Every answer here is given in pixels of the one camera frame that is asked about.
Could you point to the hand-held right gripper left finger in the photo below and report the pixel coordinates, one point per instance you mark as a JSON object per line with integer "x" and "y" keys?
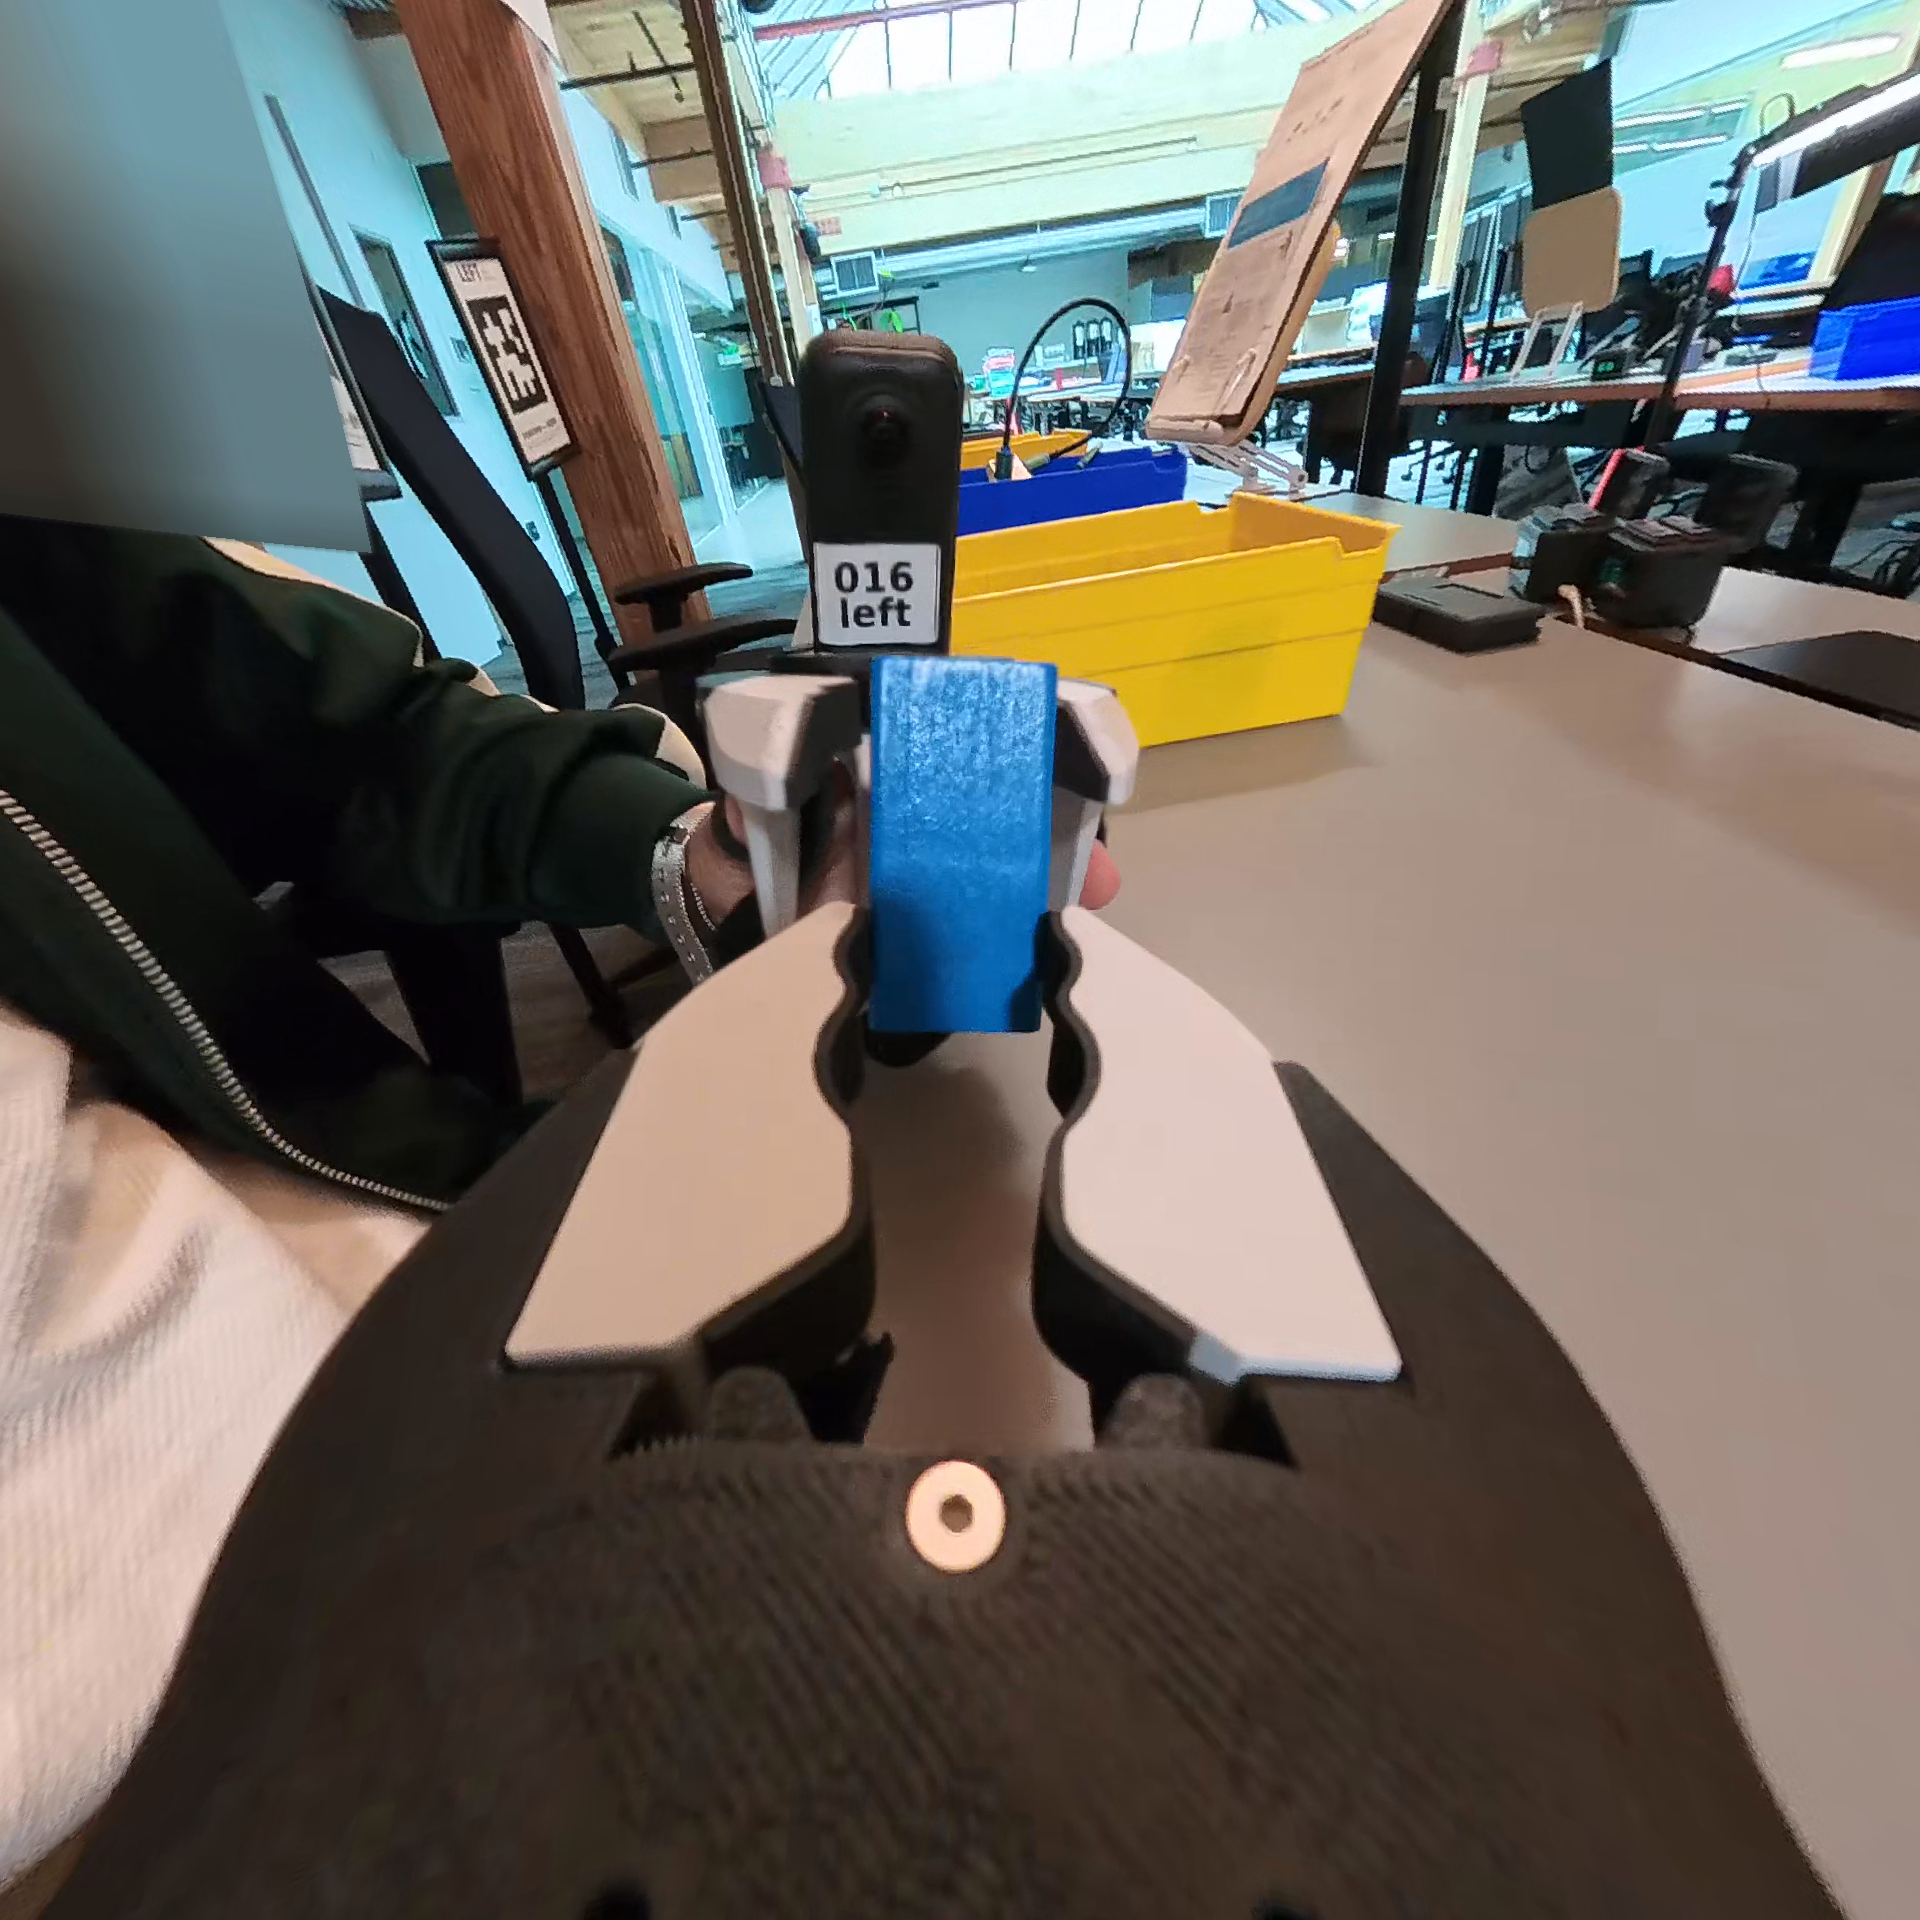
{"x": 705, "y": 1185}

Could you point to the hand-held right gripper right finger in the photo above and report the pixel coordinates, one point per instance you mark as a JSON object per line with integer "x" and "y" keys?
{"x": 1215, "y": 1200}

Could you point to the yellow plastic bin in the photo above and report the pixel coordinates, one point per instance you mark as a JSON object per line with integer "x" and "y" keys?
{"x": 1184, "y": 629}
{"x": 1021, "y": 445}

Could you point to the blue rectangular block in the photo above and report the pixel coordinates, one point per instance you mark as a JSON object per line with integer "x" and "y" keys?
{"x": 961, "y": 840}

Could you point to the person's left forearm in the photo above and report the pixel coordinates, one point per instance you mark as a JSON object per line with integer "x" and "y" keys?
{"x": 510, "y": 809}

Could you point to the grey desk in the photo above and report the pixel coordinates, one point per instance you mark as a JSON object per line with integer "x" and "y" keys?
{"x": 1576, "y": 973}

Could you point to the black desk mat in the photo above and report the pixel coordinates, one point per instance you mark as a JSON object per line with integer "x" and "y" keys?
{"x": 1829, "y": 675}

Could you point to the person's left hand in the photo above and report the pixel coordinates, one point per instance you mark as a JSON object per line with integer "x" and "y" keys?
{"x": 728, "y": 878}

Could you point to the blue plastic bin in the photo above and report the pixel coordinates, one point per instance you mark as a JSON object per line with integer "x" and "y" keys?
{"x": 1868, "y": 338}
{"x": 1079, "y": 486}

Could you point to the black office chair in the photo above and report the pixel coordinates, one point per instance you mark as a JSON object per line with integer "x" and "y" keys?
{"x": 692, "y": 629}

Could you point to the silver wristwatch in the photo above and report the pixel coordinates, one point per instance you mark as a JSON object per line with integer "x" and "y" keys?
{"x": 682, "y": 901}

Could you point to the black framed marker sign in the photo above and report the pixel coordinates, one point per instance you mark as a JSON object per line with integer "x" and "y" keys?
{"x": 504, "y": 353}

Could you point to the black high-back chair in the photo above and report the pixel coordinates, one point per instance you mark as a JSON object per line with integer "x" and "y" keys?
{"x": 464, "y": 510}

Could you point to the cardboard sheet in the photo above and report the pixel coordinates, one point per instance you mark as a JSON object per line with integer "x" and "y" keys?
{"x": 1276, "y": 269}

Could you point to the black pole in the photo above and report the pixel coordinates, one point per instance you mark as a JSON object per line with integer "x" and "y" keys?
{"x": 1412, "y": 269}

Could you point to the black flat box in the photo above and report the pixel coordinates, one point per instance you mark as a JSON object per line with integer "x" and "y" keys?
{"x": 1454, "y": 614}

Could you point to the person's white clothing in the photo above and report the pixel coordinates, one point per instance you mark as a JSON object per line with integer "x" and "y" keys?
{"x": 149, "y": 1424}

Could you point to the person's green jacket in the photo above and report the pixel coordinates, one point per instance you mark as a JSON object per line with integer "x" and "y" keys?
{"x": 182, "y": 840}

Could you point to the black battery charger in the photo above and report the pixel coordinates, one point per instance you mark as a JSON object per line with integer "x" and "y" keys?
{"x": 1658, "y": 578}
{"x": 1560, "y": 556}

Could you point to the wooden book stand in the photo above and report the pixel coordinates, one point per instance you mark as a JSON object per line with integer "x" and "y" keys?
{"x": 1574, "y": 248}

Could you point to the black monitor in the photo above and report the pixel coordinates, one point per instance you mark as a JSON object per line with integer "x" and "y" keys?
{"x": 1568, "y": 134}

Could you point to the black bar lamp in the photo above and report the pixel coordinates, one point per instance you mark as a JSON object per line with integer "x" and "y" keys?
{"x": 1829, "y": 134}

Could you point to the wooden post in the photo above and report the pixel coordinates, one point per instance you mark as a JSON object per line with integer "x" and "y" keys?
{"x": 540, "y": 299}

